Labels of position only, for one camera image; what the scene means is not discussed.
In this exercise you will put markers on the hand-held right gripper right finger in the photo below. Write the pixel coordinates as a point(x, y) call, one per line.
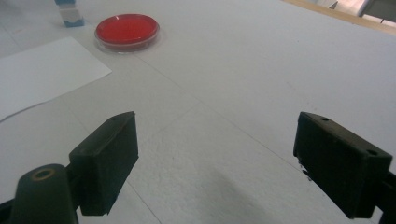
point(339, 168)

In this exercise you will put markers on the wooden table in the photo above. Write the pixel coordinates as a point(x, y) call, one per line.
point(348, 17)

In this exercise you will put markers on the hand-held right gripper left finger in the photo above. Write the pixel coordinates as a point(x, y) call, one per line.
point(104, 168)

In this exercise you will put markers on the blue stamp cap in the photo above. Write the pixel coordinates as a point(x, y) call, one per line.
point(74, 23)

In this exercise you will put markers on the red tape roll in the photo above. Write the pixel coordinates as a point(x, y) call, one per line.
point(126, 29)

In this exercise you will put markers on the white paper sheet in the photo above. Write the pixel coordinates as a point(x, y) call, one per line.
point(40, 73)

